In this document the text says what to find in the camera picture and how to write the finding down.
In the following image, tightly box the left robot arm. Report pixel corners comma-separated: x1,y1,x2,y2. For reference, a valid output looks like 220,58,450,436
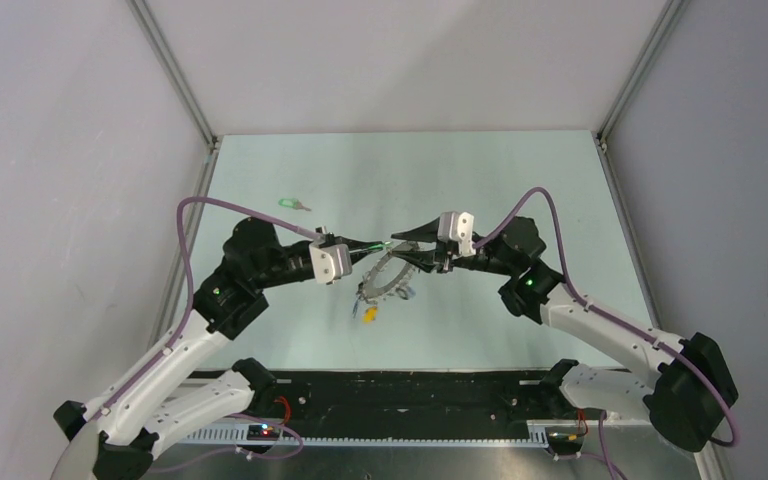
52,217,383,479

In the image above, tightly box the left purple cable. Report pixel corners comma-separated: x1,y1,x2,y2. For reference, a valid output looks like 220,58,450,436
102,196,324,415

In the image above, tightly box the left aluminium frame post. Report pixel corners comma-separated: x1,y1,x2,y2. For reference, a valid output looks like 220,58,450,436
127,0,218,151

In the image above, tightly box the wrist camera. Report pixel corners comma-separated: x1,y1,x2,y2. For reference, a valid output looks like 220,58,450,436
436,211,476,257
309,243,353,284

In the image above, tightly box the aluminium frame post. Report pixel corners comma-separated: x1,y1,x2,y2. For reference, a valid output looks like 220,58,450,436
127,0,218,151
595,0,690,153

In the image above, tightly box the control board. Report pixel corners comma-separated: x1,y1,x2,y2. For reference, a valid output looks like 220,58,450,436
246,423,282,442
547,431,587,444

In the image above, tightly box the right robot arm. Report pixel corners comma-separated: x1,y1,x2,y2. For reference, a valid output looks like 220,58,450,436
393,212,739,453

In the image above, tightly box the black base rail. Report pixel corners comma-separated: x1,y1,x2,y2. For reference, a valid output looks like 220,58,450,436
178,368,630,442

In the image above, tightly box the right aluminium frame post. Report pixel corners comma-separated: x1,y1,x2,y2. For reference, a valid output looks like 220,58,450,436
595,0,690,153

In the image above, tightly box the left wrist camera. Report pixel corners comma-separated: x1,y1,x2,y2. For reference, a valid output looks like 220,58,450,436
309,243,353,284

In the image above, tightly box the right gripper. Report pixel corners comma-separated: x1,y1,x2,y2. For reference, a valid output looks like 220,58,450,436
389,216,516,277

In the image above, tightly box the left control board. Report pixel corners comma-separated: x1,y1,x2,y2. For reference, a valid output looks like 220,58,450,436
246,423,282,442

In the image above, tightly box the large metal keyring disc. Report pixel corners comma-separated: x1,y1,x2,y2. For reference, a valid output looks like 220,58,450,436
356,252,418,305

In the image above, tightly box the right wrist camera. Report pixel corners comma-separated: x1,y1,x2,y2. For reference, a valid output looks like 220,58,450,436
436,211,476,257

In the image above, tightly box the right control board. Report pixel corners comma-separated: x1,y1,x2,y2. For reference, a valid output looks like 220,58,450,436
547,431,587,444

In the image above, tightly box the loose green tagged key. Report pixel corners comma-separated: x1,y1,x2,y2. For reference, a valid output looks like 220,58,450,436
278,198,311,212

